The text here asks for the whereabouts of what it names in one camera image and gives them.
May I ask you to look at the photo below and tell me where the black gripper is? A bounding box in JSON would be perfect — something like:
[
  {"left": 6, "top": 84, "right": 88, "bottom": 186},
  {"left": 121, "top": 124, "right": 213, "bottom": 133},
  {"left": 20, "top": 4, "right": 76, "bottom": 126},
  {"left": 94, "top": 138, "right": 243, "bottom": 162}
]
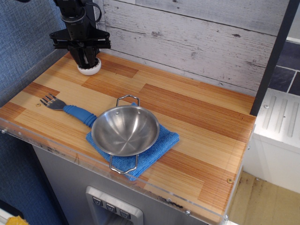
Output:
[{"left": 49, "top": 20, "right": 111, "bottom": 68}]

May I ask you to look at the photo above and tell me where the black and white toy mushroom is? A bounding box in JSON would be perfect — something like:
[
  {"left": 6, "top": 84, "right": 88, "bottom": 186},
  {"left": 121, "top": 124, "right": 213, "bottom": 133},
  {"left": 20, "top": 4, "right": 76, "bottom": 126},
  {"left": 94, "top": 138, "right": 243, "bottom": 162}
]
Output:
[{"left": 77, "top": 57, "right": 102, "bottom": 76}]

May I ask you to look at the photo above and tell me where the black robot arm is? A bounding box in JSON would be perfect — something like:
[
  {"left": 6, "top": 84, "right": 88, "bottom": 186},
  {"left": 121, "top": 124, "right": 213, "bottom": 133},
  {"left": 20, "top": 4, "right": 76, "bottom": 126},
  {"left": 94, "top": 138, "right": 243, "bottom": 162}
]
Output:
[{"left": 50, "top": 0, "right": 111, "bottom": 70}]

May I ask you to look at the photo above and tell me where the yellow object at corner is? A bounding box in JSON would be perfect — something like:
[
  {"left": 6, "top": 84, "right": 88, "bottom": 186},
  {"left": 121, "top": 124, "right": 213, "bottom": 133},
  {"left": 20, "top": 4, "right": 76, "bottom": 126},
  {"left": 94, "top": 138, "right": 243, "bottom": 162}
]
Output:
[{"left": 5, "top": 216, "right": 29, "bottom": 225}]

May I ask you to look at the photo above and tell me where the clear acrylic table edge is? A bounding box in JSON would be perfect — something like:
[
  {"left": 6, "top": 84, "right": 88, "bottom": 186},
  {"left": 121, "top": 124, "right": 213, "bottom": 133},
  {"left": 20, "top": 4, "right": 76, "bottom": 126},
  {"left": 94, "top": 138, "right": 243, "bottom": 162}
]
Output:
[{"left": 0, "top": 113, "right": 255, "bottom": 225}]

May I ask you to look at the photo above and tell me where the blue folded cloth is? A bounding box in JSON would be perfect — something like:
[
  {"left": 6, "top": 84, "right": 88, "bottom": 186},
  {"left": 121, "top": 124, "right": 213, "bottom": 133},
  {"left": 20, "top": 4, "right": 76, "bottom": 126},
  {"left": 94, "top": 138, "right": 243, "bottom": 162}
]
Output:
[{"left": 85, "top": 102, "right": 180, "bottom": 182}]

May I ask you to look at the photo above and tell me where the silver dispenser button panel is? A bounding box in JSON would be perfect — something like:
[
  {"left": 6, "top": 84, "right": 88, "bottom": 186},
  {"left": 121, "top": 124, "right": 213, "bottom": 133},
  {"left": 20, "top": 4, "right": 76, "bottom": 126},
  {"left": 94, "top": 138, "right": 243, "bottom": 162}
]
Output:
[{"left": 86, "top": 186, "right": 144, "bottom": 225}]

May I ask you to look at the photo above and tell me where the white grooved drain board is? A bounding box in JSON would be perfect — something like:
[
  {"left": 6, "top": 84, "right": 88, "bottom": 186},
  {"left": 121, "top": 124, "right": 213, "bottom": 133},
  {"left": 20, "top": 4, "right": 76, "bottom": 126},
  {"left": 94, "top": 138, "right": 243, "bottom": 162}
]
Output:
[{"left": 254, "top": 88, "right": 300, "bottom": 148}]

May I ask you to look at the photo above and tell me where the blue handled metal fork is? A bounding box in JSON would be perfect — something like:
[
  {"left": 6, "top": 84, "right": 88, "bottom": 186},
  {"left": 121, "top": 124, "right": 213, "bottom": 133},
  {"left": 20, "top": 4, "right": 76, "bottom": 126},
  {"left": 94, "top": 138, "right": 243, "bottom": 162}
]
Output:
[{"left": 40, "top": 94, "right": 97, "bottom": 128}]

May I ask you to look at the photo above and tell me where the stainless steel bowl with handles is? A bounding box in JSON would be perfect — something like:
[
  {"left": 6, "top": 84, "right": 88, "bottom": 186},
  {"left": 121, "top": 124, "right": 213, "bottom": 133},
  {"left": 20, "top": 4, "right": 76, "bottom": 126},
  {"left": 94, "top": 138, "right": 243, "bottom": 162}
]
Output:
[{"left": 91, "top": 95, "right": 160, "bottom": 175}]

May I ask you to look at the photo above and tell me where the dark right vertical post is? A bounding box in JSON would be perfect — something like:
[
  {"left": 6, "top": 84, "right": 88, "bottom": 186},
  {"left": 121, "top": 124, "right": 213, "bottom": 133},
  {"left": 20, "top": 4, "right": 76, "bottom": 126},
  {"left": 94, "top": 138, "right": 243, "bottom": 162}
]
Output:
[{"left": 250, "top": 0, "right": 300, "bottom": 116}]

